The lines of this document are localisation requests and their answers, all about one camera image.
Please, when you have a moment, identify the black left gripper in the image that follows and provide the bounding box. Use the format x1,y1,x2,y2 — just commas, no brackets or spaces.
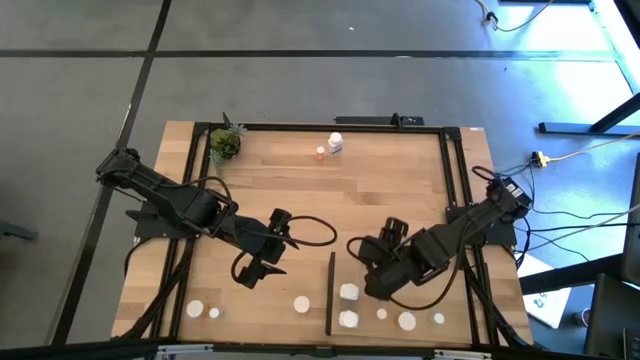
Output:
232,231,289,291

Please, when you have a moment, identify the white bottle tablet size label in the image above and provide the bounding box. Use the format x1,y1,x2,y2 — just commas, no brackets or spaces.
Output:
339,309,361,330

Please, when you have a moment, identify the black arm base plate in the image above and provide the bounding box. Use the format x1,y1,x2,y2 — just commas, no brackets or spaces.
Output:
124,207,207,240
446,205,519,247

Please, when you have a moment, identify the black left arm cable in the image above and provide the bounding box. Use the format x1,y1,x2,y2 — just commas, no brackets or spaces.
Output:
282,214,339,248

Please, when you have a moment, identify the grey panel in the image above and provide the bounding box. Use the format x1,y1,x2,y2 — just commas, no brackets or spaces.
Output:
619,152,640,287

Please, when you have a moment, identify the beige floor cable black plug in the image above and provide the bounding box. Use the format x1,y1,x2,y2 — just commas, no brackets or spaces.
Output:
472,0,556,34

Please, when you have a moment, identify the black mounting plate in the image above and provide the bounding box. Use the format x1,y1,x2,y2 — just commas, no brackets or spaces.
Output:
333,112,426,127

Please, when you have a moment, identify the black cable bundle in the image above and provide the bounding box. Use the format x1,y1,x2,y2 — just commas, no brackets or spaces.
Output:
119,234,201,346
457,242,531,347

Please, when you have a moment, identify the black equipment case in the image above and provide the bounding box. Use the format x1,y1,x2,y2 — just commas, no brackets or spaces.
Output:
583,272,640,359

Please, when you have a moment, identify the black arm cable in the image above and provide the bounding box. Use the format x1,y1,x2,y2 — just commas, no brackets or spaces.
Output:
388,249,464,311
282,214,339,248

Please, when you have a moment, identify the black aluminium table frame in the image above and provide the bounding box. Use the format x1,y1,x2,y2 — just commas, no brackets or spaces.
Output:
112,121,534,360

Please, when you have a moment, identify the yellow extension cable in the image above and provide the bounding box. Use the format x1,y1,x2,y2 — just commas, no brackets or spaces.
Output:
530,133,640,169

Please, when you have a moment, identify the white printed paper sheet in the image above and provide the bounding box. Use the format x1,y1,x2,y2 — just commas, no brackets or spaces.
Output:
517,252,573,330

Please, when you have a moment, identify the green succulent in black pot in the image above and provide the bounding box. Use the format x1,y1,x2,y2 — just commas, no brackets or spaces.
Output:
208,112,248,169

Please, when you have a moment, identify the black desk beam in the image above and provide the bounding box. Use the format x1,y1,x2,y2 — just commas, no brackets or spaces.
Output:
518,252,626,296

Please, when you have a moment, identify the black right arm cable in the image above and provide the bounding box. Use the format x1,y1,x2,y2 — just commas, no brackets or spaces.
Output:
388,249,464,311

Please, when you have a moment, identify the grey chair foot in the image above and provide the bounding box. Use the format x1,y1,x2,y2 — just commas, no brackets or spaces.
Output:
0,219,39,241

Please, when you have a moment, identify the black desk leg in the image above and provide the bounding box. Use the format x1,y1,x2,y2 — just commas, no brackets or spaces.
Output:
537,92,640,137

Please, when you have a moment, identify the white floor cable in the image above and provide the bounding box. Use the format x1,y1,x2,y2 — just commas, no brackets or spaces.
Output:
522,203,640,254

